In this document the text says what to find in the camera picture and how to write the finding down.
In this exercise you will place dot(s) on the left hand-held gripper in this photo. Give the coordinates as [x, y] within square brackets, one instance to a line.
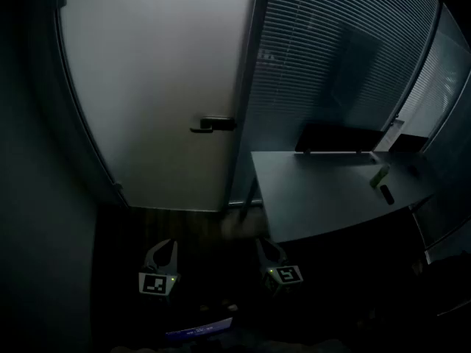
[159, 279]

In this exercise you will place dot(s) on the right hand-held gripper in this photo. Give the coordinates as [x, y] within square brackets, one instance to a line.
[283, 278]

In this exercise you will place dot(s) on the frosted glass door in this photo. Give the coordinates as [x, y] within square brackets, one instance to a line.
[147, 86]

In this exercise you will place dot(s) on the blue printed badge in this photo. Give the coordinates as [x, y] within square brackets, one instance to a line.
[200, 328]

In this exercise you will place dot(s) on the grey desk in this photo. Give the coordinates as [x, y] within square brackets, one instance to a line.
[331, 193]

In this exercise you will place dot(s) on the black remote control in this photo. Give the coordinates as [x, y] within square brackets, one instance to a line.
[387, 194]

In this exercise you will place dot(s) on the green marker pen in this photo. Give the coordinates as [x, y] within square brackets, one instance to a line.
[379, 176]

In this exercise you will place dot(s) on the black desk divider panel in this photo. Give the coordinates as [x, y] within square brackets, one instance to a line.
[338, 138]

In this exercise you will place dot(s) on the window blinds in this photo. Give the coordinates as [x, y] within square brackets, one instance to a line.
[331, 50]

